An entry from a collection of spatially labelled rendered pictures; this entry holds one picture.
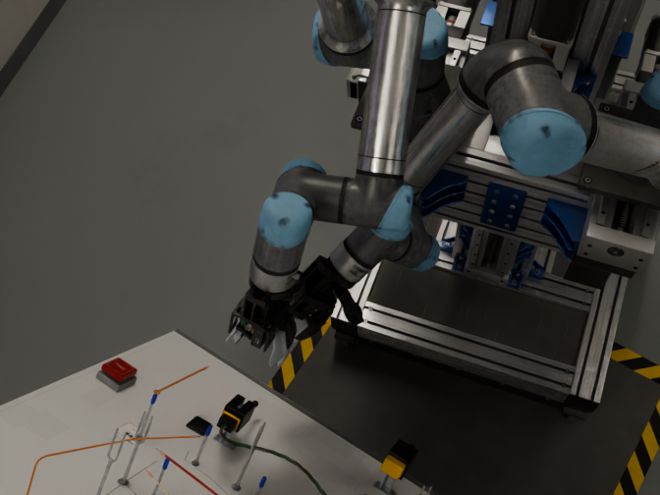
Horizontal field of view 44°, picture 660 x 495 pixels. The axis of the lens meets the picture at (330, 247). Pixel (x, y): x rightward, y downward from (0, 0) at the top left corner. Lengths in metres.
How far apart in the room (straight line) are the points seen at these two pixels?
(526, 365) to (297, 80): 1.53
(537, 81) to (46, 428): 0.99
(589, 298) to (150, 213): 1.59
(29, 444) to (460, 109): 0.91
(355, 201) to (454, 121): 0.27
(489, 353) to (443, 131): 1.22
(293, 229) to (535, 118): 0.39
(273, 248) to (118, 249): 1.91
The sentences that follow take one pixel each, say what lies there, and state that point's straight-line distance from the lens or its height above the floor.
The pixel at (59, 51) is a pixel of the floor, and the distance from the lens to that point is 3.72.
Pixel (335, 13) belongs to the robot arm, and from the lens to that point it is 1.47.
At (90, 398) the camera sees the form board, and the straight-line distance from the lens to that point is 1.60.
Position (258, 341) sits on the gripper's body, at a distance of 1.33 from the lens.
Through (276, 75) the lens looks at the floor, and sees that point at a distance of 3.40.
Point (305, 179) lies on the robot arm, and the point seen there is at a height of 1.53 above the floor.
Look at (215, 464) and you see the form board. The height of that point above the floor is 1.11.
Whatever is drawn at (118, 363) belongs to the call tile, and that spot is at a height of 1.10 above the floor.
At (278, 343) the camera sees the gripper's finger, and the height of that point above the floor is 1.31.
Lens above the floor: 2.59
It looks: 62 degrees down
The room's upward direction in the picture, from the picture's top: 6 degrees counter-clockwise
